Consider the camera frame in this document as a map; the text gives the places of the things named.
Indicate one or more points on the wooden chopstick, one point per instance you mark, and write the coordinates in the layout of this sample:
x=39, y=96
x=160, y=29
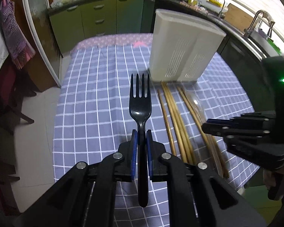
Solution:
x=187, y=144
x=175, y=119
x=198, y=122
x=168, y=129
x=215, y=151

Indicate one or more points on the wooden cutting board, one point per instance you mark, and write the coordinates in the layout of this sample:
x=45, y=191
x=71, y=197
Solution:
x=237, y=18

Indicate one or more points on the sliding glass door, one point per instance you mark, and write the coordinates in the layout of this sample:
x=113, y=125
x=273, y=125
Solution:
x=36, y=12

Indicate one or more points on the blue checkered tablecloth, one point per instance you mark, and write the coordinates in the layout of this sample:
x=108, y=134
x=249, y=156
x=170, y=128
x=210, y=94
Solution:
x=93, y=118

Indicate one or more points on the black plastic fork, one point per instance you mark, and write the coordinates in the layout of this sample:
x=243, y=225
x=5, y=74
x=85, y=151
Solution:
x=140, y=108

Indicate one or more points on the purple plaid apron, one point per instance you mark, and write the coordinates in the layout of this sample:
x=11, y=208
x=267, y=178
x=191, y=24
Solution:
x=17, y=44

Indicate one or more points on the green kitchen cabinets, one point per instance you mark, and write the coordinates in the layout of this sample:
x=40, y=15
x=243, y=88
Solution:
x=98, y=18

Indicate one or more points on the white plastic utensil holder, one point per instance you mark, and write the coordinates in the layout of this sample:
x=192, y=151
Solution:
x=182, y=46

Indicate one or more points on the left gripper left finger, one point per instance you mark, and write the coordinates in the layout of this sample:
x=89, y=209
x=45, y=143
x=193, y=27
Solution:
x=85, y=195

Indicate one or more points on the chrome sink faucet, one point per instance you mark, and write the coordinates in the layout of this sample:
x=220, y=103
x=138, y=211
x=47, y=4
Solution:
x=257, y=20

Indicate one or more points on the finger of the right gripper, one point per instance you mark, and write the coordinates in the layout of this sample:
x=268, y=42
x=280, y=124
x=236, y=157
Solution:
x=246, y=131
x=257, y=118

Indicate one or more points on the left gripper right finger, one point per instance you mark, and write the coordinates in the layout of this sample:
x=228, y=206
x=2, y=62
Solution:
x=197, y=195

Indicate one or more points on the clear plastic spoon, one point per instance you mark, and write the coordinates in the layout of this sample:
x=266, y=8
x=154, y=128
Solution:
x=198, y=111

